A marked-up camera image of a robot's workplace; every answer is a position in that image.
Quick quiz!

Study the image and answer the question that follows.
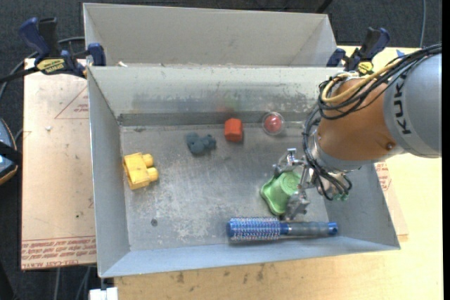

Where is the grey metal bin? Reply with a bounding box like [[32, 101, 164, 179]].
[[82, 2, 401, 279]]

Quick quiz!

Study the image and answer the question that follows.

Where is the green plastic cup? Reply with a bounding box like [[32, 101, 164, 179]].
[[259, 170, 305, 216]]

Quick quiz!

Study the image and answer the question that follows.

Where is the orange-red cube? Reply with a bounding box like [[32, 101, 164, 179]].
[[224, 117, 244, 143]]

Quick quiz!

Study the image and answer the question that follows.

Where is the blue round hairbrush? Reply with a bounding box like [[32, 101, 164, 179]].
[[226, 216, 339, 244]]

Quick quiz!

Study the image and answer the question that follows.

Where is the yellow toy building block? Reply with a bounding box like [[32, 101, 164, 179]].
[[122, 152, 160, 191]]

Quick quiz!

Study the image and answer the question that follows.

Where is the brown cardboard board, red print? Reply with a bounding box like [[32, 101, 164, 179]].
[[20, 58, 411, 271]]

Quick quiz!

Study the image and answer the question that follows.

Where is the dark blue-grey lumpy toy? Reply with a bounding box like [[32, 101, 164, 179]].
[[185, 131, 217, 156]]

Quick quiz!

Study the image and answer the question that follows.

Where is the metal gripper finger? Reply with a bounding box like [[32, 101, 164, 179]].
[[283, 185, 312, 221], [273, 148, 307, 176]]

